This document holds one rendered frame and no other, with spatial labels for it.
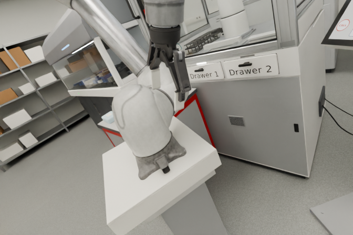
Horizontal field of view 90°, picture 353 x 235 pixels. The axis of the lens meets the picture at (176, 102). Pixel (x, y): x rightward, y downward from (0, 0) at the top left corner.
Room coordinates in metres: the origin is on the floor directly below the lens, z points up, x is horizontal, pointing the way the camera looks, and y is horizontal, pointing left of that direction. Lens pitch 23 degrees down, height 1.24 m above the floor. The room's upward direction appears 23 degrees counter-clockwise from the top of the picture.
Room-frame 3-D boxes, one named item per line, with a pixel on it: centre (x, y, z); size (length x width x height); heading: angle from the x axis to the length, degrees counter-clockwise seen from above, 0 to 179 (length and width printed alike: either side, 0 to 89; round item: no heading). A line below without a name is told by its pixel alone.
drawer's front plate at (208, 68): (1.16, -0.25, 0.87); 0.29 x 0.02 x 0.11; 39
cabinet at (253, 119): (1.43, -0.66, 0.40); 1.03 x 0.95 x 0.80; 39
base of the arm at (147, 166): (0.54, 0.14, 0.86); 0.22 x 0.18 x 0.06; 13
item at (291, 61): (1.44, -0.65, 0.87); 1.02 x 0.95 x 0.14; 39
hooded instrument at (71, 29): (2.72, 0.56, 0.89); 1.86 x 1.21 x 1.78; 39
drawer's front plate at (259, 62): (0.92, -0.45, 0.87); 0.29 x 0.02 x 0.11; 39
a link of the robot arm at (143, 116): (0.57, 0.13, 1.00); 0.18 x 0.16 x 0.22; 142
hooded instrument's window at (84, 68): (2.70, 0.57, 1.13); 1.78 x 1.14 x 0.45; 39
